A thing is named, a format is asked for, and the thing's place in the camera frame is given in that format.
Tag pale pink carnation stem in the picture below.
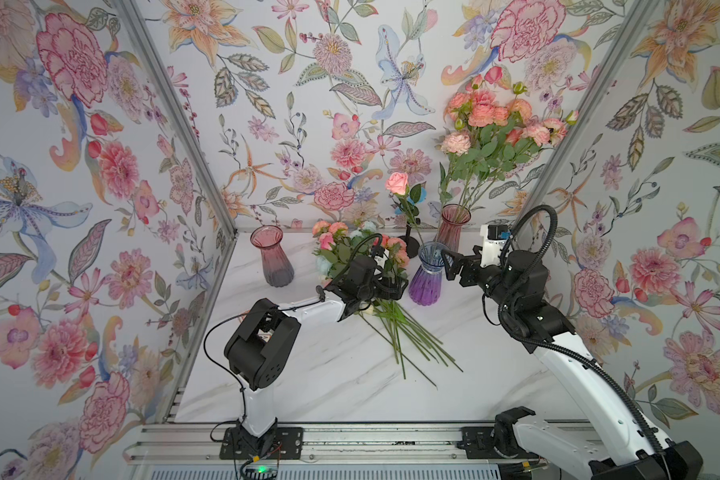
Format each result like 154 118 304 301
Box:
439 129 475 209

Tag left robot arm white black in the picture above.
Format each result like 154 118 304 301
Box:
223 253 408 444

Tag large pink rose stem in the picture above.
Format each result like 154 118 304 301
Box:
385 172 424 244

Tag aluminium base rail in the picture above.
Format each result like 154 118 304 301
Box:
122 421 637 480

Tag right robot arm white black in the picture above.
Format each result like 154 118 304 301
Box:
441 250 703 479

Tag pink rose cluster stem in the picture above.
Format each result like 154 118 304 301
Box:
440 76 516 209

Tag pink flower bouquet green stems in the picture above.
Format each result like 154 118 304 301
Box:
312 221 462 375

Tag purple blue glass vase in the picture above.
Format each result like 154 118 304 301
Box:
408 241 446 306

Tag smoky pink glass vase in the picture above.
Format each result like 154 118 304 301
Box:
250 225 294 288

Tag blue microphone on black stand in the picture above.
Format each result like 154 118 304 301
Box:
399 223 423 259

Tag red glass vase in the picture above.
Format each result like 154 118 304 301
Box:
435 204 471 251

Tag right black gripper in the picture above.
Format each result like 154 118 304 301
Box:
445 246 520 320

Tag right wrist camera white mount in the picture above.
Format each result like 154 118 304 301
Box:
480 223 510 268

